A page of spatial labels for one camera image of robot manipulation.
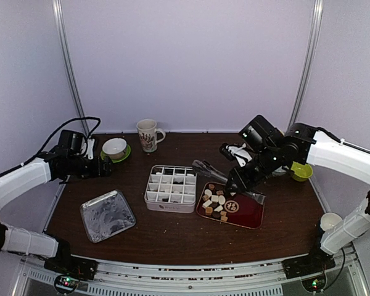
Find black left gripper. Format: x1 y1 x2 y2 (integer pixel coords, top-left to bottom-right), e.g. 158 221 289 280
68 155 117 179

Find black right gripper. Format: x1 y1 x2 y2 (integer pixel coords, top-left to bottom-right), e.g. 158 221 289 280
225 145 282 193

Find bunny print tin lid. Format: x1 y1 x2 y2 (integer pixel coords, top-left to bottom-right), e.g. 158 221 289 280
80 190 136 244

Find red chocolate tray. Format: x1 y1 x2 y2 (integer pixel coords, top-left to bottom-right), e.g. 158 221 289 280
195 182 264 229

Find white divided tin box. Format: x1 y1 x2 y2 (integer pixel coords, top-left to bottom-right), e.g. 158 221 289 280
144 165 197 213

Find metal serving tongs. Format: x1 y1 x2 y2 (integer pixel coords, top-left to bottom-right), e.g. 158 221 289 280
192 160 266 205

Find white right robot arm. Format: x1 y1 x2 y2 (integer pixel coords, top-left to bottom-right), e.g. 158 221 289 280
220 115 370 273

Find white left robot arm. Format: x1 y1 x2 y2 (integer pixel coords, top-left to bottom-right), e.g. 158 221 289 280
0 130 113 274

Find white bowl green rim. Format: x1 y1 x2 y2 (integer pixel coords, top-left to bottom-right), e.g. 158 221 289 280
102 138 127 156

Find light blue bowl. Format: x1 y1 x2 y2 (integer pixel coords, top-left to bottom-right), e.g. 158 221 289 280
272 166 290 176

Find lime green bowl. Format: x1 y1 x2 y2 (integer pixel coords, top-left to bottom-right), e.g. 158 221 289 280
291 162 313 182

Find beige floral mug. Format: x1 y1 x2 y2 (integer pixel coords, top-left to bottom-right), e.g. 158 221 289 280
136 119 166 153

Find dark bowl white inside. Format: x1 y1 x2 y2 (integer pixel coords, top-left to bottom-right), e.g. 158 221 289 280
319 212 342 232

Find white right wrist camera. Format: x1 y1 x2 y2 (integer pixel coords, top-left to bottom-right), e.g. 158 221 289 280
219 143 253 167

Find right aluminium frame post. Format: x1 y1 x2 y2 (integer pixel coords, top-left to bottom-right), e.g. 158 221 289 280
288 0 324 127

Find aluminium frame post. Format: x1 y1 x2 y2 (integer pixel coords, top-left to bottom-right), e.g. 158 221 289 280
288 0 324 127
51 0 91 133

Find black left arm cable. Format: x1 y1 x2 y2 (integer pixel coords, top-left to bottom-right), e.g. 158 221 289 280
20 116 101 167

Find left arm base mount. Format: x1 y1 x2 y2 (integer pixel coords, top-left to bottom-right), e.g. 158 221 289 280
43 256 98 295

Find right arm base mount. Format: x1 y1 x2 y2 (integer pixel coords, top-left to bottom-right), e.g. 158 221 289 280
282 255 335 294

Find metal front rail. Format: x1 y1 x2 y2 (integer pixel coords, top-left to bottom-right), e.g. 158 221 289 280
20 243 368 296

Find left aluminium frame post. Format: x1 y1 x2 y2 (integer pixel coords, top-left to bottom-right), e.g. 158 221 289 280
51 0 91 133

